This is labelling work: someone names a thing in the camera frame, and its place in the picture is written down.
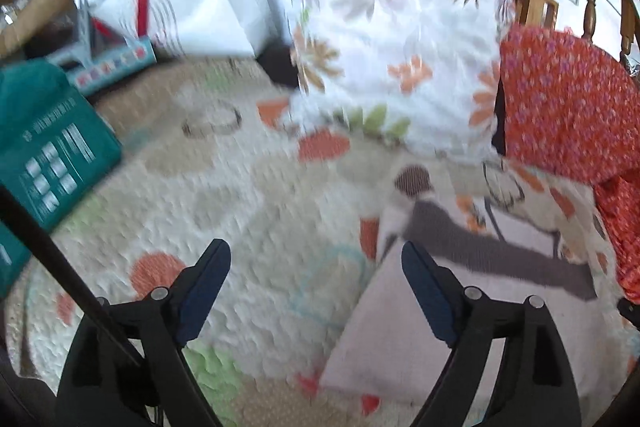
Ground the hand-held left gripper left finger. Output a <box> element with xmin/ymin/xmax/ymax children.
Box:
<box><xmin>56</xmin><ymin>238</ymin><xmax>232</xmax><ymax>427</ymax></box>

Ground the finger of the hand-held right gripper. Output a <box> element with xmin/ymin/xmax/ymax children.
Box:
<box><xmin>617</xmin><ymin>297</ymin><xmax>640</xmax><ymax>324</ymax></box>

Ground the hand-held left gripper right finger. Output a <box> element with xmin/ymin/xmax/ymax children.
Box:
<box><xmin>401</xmin><ymin>241</ymin><xmax>583</xmax><ymax>427</ymax></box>

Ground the orange floral garment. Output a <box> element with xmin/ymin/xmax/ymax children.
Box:
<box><xmin>592</xmin><ymin>177</ymin><xmax>640</xmax><ymax>303</ymax></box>

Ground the grey striped folded cloth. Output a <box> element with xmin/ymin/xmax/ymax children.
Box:
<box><xmin>320</xmin><ymin>159</ymin><xmax>626</xmax><ymax>408</ymax></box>

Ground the quilted heart-print blanket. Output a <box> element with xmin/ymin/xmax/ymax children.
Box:
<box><xmin>5</xmin><ymin>57</ymin><xmax>640</xmax><ymax>427</ymax></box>

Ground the teal cardboard box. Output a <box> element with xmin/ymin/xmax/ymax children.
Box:
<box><xmin>0</xmin><ymin>62</ymin><xmax>123</xmax><ymax>298</ymax></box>

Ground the orange floral pillow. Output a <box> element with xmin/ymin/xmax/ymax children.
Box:
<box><xmin>497</xmin><ymin>26</ymin><xmax>638</xmax><ymax>185</ymax></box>

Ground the light blue printed box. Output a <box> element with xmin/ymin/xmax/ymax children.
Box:
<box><xmin>50</xmin><ymin>34</ymin><xmax>156</xmax><ymax>95</ymax></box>

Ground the white floral pillow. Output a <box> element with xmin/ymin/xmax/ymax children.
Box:
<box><xmin>285</xmin><ymin>0</ymin><xmax>516</xmax><ymax>165</ymax></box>

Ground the brown cardboard box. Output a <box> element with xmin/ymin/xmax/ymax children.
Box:
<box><xmin>0</xmin><ymin>0</ymin><xmax>86</xmax><ymax>58</ymax></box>

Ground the black strap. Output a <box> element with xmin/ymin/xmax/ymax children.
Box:
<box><xmin>0</xmin><ymin>184</ymin><xmax>148</xmax><ymax>368</ymax></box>

